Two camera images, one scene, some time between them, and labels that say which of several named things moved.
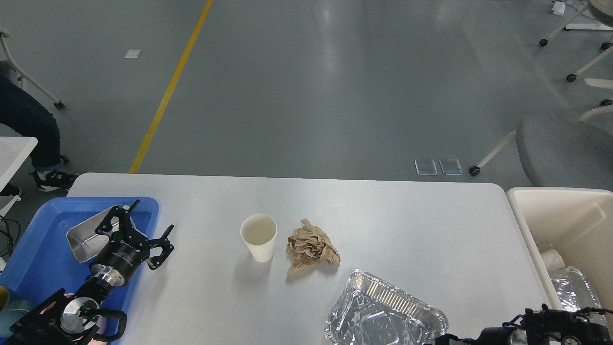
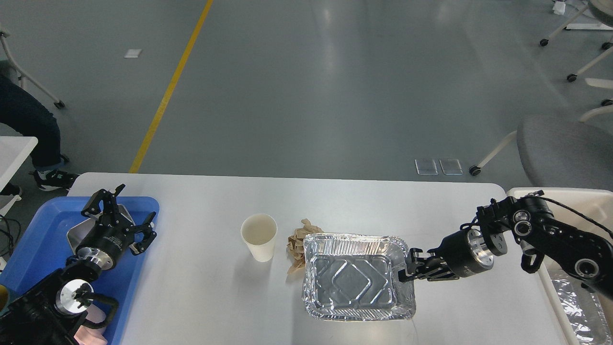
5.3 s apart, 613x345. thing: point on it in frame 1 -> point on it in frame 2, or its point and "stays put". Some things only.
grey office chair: (557, 150) stays put
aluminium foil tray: (370, 311) -> (355, 277)
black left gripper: (127, 248) -> (109, 236)
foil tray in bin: (575, 292) stays put
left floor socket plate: (425, 167) stays put
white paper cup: (259, 231) stays put
